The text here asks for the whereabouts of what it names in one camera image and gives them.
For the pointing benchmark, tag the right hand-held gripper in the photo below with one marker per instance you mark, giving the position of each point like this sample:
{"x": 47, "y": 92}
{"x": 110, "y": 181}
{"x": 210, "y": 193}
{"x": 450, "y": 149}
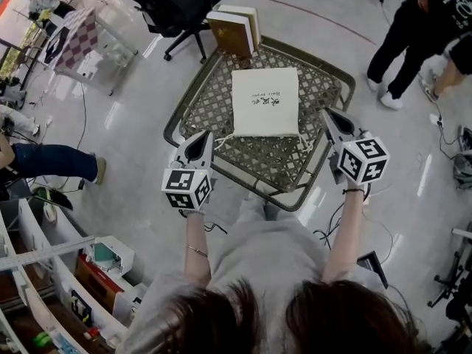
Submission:
{"x": 363, "y": 160}

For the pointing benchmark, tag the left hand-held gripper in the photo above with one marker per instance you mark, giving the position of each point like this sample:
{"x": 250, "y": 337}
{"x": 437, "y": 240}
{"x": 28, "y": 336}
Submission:
{"x": 180, "y": 181}

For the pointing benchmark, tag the person's left forearm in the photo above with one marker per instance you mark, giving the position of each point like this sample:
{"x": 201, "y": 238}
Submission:
{"x": 197, "y": 234}

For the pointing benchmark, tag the person's right forearm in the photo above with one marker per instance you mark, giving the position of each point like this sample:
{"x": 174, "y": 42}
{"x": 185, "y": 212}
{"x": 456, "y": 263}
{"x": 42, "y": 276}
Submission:
{"x": 344, "y": 234}

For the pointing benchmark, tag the red and brown box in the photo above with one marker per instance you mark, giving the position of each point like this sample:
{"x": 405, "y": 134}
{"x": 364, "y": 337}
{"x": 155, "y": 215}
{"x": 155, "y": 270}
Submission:
{"x": 97, "y": 282}

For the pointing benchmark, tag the woven lattice coffee table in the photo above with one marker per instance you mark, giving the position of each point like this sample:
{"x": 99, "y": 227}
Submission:
{"x": 258, "y": 160}

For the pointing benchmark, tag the person's grey clothing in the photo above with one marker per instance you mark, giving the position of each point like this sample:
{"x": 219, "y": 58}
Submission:
{"x": 265, "y": 253}

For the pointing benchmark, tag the brown hardcover book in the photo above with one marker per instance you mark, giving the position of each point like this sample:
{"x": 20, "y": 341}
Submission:
{"x": 232, "y": 35}

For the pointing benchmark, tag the grey backpack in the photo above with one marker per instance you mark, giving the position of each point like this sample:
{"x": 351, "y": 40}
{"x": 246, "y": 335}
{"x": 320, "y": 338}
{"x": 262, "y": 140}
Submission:
{"x": 464, "y": 160}

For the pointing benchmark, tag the olive hardcover book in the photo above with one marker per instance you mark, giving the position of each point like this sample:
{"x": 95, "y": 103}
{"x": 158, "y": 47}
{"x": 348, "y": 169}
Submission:
{"x": 257, "y": 28}

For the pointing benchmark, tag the white box with teal panel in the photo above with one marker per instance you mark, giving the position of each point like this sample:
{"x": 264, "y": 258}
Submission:
{"x": 110, "y": 254}

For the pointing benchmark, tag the dark tablet device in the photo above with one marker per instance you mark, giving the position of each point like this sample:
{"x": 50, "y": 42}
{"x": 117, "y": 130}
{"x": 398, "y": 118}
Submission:
{"x": 372, "y": 267}

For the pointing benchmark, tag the black office chair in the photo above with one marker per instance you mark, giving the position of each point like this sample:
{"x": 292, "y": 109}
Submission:
{"x": 177, "y": 6}

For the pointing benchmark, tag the black green-edged board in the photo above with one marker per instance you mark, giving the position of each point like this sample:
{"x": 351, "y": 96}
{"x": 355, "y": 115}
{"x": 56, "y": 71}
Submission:
{"x": 51, "y": 197}

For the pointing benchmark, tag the checkered cloth white table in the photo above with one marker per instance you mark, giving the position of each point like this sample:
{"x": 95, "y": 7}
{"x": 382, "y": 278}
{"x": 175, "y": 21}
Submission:
{"x": 81, "y": 42}

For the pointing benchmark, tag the white shelf unit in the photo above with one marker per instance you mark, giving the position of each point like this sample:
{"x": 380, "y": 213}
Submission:
{"x": 40, "y": 234}

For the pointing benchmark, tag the black flat box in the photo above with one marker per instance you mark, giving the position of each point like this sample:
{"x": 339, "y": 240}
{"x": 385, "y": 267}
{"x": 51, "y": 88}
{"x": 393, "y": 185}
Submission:
{"x": 55, "y": 44}

